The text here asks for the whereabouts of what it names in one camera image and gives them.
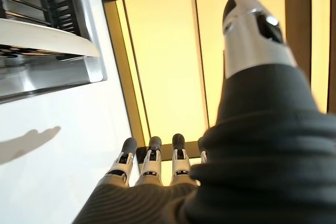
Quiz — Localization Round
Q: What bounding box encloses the stainless steel sink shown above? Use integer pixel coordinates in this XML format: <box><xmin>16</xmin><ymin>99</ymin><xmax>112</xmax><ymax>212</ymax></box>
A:
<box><xmin>0</xmin><ymin>0</ymin><xmax>108</xmax><ymax>104</ymax></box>

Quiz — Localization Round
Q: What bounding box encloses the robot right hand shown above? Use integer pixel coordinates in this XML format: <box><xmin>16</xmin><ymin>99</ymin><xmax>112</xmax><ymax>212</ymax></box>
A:
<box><xmin>72</xmin><ymin>0</ymin><xmax>336</xmax><ymax>224</ymax></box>

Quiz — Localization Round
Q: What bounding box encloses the beige round plate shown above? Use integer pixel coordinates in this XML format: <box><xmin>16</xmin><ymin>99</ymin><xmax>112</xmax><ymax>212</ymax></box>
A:
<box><xmin>0</xmin><ymin>18</ymin><xmax>101</xmax><ymax>58</ymax></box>

